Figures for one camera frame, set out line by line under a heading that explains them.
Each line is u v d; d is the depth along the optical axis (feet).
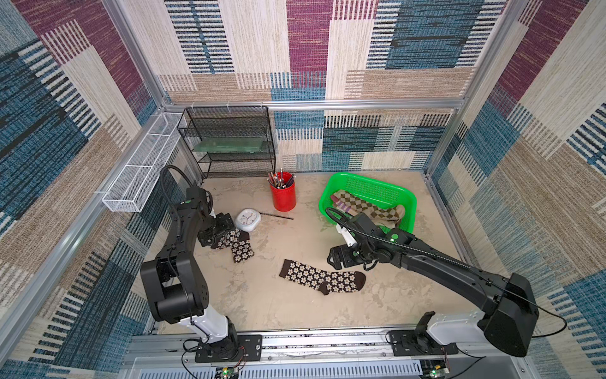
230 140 3.46
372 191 3.47
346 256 2.24
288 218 3.43
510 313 1.30
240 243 3.17
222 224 2.60
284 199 3.45
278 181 3.18
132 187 3.04
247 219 3.33
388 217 3.20
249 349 2.40
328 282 2.83
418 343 2.16
